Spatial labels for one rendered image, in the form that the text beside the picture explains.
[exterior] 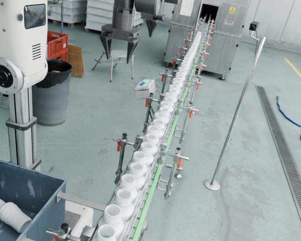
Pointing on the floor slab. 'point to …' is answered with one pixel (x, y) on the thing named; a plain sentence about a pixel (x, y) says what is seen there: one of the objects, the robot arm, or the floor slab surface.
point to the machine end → (214, 6)
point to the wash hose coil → (300, 126)
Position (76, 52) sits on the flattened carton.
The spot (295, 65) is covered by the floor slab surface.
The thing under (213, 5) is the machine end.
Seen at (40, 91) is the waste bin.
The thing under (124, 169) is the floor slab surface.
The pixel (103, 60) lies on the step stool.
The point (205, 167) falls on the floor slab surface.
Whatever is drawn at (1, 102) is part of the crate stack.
